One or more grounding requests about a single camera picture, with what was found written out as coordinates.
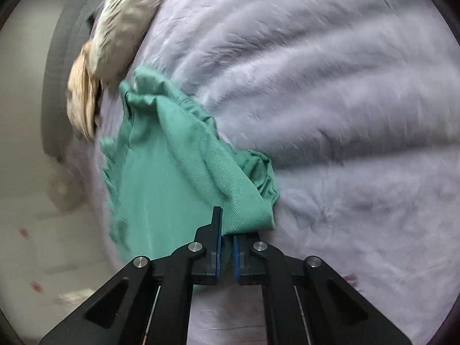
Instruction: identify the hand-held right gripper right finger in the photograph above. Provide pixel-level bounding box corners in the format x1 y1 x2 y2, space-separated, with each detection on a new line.
233 232 414 345

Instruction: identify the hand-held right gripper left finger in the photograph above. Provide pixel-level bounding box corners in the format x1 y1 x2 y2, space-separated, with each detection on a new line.
39 206 224 345

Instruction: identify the green work jacket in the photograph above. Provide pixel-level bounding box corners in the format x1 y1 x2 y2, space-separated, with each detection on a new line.
100 65 280 293

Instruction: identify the purple plush blanket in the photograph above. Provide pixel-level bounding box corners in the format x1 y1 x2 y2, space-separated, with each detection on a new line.
68 0 457 345

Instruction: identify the beige striped cloth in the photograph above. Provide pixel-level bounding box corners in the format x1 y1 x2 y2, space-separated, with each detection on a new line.
66 41 103 141

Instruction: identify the grey upholstered headboard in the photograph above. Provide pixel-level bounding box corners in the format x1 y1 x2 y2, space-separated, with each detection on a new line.
42 0 105 159

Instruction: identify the cream pleated pillow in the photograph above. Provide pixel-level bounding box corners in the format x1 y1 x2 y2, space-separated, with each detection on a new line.
88 0 173 87

